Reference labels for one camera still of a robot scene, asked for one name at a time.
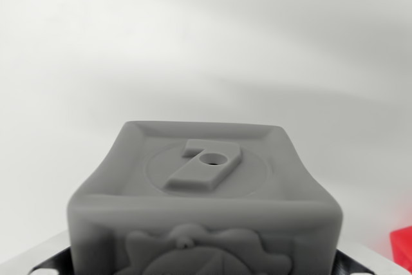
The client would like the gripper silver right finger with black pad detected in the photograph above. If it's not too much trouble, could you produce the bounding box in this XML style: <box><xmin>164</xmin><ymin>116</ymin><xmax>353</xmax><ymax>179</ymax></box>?
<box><xmin>333</xmin><ymin>241</ymin><xmax>412</xmax><ymax>275</ymax></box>

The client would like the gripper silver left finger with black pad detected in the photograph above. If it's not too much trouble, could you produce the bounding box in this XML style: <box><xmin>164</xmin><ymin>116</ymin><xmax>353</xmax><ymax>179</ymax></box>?
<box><xmin>0</xmin><ymin>230</ymin><xmax>77</xmax><ymax>275</ymax></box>

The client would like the grey embossed number cube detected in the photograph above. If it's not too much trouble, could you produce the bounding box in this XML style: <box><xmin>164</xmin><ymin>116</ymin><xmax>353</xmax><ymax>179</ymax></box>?
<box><xmin>66</xmin><ymin>120</ymin><xmax>344</xmax><ymax>275</ymax></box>

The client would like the red embossed cube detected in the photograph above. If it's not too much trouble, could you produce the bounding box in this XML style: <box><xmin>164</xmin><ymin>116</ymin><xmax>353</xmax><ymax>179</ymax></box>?
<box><xmin>388</xmin><ymin>227</ymin><xmax>412</xmax><ymax>271</ymax></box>

